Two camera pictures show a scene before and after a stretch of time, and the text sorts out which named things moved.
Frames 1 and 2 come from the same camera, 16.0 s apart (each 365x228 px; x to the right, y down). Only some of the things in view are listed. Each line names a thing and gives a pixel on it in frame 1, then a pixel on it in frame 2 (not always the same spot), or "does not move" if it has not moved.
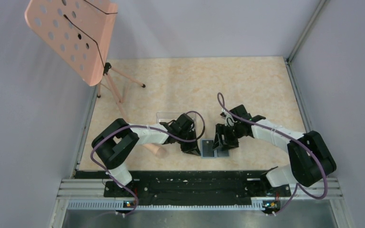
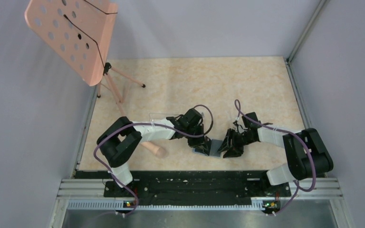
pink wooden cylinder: (157, 150) does not move
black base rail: (199, 186) does not move
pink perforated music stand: (77, 35) does not move
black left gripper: (192, 148) → (200, 142)
